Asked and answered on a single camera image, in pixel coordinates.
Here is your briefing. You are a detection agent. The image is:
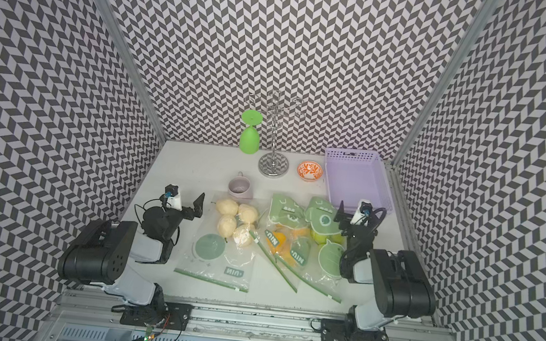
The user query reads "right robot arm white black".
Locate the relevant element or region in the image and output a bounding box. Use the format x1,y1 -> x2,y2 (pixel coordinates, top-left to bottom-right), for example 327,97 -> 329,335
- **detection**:
334,200 -> 437,341

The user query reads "purple plastic basket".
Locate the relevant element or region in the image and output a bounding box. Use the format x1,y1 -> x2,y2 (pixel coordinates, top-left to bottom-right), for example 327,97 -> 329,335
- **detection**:
324,147 -> 395,215

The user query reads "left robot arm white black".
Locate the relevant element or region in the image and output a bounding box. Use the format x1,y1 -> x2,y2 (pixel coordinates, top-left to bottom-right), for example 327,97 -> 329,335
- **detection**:
57,185 -> 205,326

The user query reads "zip bag with green pears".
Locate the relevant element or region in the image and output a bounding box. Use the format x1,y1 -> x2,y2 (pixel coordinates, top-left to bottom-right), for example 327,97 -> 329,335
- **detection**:
263,191 -> 354,252

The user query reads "zip bag with orange fruit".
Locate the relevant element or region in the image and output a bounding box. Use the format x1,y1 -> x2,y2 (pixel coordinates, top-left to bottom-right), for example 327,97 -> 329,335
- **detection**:
243,217 -> 351,304

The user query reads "orange patterned small bowl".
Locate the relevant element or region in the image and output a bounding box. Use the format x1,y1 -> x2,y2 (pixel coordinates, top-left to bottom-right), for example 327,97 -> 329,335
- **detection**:
296,160 -> 324,182

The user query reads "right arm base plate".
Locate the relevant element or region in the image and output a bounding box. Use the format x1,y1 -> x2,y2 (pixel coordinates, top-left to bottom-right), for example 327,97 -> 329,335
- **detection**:
319,318 -> 388,341

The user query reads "chrome mug tree stand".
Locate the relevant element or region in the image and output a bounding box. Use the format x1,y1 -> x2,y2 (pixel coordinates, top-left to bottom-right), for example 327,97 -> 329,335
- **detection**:
246,90 -> 303,178

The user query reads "green plastic goblet upside down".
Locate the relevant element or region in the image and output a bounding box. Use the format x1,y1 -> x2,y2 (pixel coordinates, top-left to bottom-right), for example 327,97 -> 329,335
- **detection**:
239,109 -> 263,155

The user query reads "zip bag with beige fruit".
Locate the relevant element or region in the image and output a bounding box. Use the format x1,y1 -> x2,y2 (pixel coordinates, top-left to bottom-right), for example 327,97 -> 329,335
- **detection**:
174,193 -> 255,293

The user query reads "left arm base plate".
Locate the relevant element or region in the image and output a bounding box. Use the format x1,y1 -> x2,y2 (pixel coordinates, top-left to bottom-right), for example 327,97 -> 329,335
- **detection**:
119,302 -> 194,331

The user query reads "lilac mug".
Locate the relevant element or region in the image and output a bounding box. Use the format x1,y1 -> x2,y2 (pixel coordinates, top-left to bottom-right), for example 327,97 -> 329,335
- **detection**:
227,171 -> 254,200

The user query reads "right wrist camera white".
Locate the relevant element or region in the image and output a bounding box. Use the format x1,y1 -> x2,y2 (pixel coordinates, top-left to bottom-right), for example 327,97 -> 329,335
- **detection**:
351,199 -> 373,226

